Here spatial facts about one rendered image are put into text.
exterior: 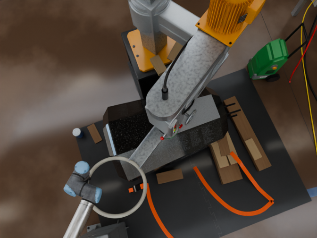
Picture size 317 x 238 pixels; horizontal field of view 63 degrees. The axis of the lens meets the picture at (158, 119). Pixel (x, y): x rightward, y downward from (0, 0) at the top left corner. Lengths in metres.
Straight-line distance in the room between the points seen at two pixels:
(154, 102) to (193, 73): 0.31
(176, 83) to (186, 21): 0.65
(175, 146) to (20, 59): 2.64
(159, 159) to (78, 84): 1.70
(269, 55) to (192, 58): 1.69
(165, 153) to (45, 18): 2.81
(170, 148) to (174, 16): 1.19
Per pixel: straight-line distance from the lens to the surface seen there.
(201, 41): 1.81
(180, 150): 2.58
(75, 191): 1.76
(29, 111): 3.86
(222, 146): 3.12
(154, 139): 2.22
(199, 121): 2.50
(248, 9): 1.67
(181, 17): 2.17
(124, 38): 2.99
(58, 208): 3.51
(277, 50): 3.29
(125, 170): 2.59
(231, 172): 3.22
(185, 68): 1.71
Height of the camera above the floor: 3.23
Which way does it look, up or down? 75 degrees down
